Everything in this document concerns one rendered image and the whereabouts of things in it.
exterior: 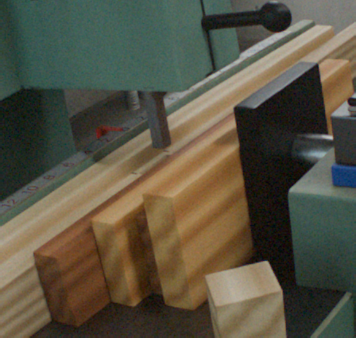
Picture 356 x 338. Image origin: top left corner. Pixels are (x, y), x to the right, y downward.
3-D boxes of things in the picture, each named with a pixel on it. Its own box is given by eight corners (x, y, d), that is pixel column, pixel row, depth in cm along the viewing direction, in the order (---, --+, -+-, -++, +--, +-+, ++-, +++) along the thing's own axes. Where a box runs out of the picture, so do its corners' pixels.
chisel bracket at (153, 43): (188, 119, 53) (163, -17, 50) (21, 110, 61) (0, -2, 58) (250, 79, 59) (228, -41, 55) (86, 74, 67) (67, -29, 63)
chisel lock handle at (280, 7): (285, 37, 50) (279, 5, 49) (191, 34, 54) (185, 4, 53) (299, 29, 51) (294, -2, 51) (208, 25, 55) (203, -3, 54)
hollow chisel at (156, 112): (164, 149, 59) (150, 75, 57) (152, 148, 60) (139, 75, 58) (172, 144, 60) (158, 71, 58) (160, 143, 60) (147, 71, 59)
